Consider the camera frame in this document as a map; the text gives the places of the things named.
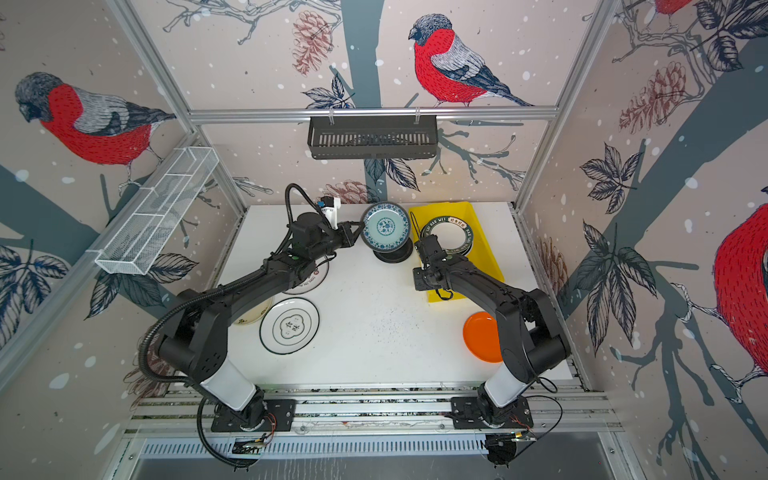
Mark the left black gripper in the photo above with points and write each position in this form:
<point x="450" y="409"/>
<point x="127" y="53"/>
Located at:
<point x="348" y="237"/>

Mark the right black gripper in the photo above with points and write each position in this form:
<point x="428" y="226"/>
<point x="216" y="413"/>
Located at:
<point x="419" y="281"/>

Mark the white plate dark green rim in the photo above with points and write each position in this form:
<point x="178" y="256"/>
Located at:
<point x="454" y="235"/>

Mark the yellow plastic bin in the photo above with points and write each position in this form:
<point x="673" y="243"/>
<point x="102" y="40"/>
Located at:
<point x="481" y="255"/>

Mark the teal patterned plate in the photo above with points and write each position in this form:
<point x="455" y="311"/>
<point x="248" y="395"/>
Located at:
<point x="386" y="227"/>

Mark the orange plate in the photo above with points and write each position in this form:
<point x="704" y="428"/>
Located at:
<point x="480" y="335"/>

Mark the white plate black flower outline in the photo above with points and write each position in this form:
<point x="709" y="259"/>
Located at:
<point x="289" y="326"/>

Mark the black round plate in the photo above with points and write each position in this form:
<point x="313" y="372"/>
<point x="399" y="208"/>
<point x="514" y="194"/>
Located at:
<point x="396" y="256"/>

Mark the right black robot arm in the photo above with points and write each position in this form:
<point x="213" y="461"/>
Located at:
<point x="532" y="337"/>

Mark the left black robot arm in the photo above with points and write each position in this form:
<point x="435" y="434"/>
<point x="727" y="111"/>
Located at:
<point x="189" y="344"/>

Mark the white plate red characters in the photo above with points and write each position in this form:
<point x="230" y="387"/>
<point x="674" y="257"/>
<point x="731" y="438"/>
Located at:
<point x="315" y="280"/>

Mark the black hanging basket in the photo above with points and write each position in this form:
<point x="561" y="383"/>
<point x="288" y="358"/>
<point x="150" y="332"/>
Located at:
<point x="363" y="137"/>

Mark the cream yellow small plate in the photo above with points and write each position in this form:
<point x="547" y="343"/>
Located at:
<point x="255" y="314"/>

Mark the horizontal aluminium bar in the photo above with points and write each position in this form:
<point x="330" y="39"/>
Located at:
<point x="242" y="116"/>

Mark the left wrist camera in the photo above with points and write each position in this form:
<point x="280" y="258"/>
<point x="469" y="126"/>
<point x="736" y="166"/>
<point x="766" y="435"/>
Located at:
<point x="330" y="207"/>

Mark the white wire mesh basket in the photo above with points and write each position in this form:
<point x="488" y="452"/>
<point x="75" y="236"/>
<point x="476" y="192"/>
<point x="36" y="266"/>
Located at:
<point x="141" y="238"/>

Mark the aluminium rail base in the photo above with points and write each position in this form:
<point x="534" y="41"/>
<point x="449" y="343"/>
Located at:
<point x="345" y="423"/>

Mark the aluminium corner post left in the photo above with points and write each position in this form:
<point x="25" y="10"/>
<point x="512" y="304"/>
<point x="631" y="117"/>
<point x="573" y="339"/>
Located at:
<point x="129" y="20"/>

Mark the aluminium corner post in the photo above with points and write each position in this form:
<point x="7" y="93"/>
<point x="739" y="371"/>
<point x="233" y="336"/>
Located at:
<point x="129" y="20"/>
<point x="599" y="23"/>

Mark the aluminium corner post right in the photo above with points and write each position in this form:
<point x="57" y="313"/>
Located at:
<point x="599" y="23"/>

